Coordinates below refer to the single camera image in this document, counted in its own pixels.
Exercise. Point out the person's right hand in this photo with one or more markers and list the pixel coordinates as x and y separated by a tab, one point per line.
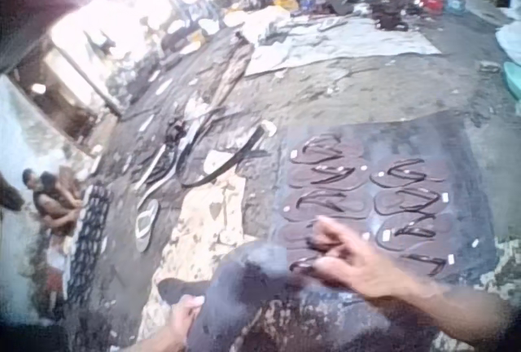
368	270

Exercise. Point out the person's left hand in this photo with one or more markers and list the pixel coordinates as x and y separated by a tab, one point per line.
183	319

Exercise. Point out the person's right fingers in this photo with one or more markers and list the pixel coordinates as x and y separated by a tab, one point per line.
335	231

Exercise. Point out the person's left fingers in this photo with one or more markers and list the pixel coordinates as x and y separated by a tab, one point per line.
193	304

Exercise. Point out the dark grey flip-flop sole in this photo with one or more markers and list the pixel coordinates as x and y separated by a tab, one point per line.
244	282

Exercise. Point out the rows of brown flip-flops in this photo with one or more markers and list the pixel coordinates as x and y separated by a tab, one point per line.
338	177

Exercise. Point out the white flip-flop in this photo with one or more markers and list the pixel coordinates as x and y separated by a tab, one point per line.
145	225

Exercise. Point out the beige patterned cloth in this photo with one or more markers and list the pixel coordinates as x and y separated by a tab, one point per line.
211	213

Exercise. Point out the person's legs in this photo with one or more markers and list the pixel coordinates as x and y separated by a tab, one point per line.
325	323

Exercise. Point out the scattered white paper tags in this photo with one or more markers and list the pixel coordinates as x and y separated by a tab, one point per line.
445	196

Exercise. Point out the row of black rubber pieces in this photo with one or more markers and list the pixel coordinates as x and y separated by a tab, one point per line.
91	238

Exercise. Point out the white sole cutout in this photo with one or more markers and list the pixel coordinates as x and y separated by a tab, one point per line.
216	161

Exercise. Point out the dark grey floor mat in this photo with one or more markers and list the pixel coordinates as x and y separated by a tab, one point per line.
468	189

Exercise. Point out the grey tarp sheet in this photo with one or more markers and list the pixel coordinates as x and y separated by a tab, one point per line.
346	42

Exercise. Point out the brown patterned cloth roll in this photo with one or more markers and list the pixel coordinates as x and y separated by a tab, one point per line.
234	71

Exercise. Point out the grey flip-flop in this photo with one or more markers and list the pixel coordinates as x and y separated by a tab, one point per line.
331	23

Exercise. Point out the heap of dark flip-flops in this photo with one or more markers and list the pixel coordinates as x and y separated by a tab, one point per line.
388	11

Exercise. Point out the teal plastic basin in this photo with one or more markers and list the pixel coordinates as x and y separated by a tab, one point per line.
513	81

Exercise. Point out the white plastic bag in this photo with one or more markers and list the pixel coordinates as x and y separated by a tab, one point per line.
509	42

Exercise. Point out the wooden door frame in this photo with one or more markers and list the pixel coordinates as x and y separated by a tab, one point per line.
81	83

